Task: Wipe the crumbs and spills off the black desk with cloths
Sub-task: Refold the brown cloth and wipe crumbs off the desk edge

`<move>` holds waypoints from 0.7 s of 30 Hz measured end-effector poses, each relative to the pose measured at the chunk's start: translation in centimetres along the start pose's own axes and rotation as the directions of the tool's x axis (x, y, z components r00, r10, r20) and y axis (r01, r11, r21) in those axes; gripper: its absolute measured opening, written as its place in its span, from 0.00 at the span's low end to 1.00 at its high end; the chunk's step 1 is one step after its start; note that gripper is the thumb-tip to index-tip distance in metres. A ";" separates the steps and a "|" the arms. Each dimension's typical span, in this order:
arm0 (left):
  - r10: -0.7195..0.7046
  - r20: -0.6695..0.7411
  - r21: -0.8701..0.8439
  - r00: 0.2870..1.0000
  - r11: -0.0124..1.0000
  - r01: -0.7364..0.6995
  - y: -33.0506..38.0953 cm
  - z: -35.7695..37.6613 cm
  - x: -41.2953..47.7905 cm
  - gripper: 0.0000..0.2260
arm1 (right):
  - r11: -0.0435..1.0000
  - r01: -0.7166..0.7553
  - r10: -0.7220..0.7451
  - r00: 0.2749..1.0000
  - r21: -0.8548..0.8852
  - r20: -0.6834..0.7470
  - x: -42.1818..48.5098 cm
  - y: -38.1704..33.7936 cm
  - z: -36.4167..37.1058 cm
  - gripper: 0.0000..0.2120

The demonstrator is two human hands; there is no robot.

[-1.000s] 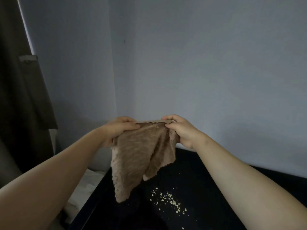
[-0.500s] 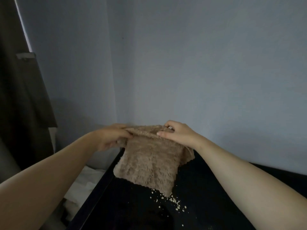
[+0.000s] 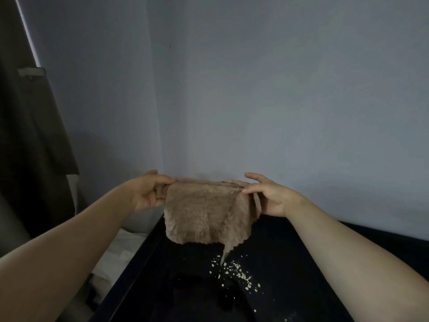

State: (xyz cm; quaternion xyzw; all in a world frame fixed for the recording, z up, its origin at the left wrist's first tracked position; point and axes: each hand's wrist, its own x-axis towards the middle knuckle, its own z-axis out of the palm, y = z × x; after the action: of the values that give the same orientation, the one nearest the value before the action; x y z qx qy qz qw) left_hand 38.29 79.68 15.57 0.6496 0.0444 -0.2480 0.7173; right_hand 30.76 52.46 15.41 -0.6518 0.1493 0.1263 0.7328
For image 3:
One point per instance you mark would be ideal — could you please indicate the scattered oat flakes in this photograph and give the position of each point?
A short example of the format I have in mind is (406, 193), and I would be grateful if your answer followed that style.
(246, 283)

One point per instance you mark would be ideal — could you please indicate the dark brown curtain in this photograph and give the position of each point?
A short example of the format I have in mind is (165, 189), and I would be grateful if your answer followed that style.
(30, 147)

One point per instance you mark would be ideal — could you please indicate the person's right hand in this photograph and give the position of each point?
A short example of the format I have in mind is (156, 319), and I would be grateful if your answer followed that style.
(278, 199)

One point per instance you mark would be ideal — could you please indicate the person's left forearm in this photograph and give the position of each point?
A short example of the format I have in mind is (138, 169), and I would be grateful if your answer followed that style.
(67, 248)

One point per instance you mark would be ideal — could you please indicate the person's left thumb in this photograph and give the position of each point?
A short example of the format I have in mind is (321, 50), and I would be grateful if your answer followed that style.
(164, 181)

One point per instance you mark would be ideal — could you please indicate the person's right thumb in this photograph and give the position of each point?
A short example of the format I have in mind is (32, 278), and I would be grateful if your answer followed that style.
(252, 188)

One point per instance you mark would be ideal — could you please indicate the white bedding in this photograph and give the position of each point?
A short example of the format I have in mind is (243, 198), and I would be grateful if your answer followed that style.
(117, 254)

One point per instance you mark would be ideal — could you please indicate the grey curtain tag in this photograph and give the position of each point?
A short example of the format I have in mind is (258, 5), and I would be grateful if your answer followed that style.
(32, 71)

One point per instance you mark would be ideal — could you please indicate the beige fluffy cloth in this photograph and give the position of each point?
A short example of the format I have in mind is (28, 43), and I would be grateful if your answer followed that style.
(204, 211)

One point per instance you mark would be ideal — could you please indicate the person's right forearm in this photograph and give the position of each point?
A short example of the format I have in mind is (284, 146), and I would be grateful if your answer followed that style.
(352, 264)

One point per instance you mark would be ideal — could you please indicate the person's left hand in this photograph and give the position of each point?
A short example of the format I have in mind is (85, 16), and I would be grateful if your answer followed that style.
(144, 192)

